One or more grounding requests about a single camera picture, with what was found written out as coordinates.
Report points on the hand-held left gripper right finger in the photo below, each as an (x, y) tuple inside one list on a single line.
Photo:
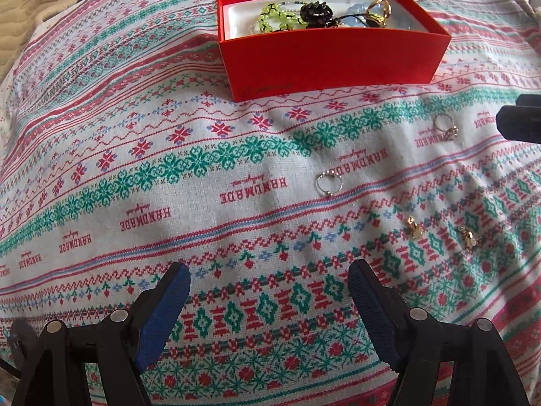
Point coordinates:
[(372, 313)]

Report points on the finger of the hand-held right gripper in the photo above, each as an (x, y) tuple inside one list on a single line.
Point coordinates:
[(520, 122)]

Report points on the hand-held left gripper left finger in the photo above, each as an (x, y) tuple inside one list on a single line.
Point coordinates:
[(165, 313)]

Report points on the red cardboard box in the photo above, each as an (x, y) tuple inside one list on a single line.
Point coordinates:
[(329, 67)]

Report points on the black flower hair clip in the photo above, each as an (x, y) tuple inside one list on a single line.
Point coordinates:
[(315, 15)]

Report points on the small gold earring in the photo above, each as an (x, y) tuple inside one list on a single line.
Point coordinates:
[(469, 234), (412, 224)]

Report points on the printed patterned blanket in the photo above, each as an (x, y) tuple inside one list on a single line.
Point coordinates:
[(211, 135)]

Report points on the beige quilted blanket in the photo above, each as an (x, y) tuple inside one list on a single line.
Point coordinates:
[(25, 8)]

